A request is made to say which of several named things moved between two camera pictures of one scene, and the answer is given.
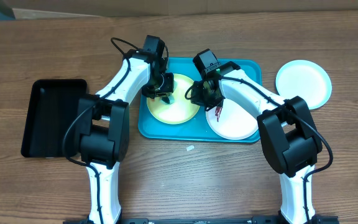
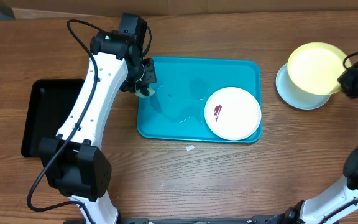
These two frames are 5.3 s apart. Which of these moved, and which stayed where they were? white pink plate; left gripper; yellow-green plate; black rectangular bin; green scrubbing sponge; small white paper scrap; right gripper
Moved: right gripper; left gripper; yellow-green plate; green scrubbing sponge
Stayed: small white paper scrap; white pink plate; black rectangular bin
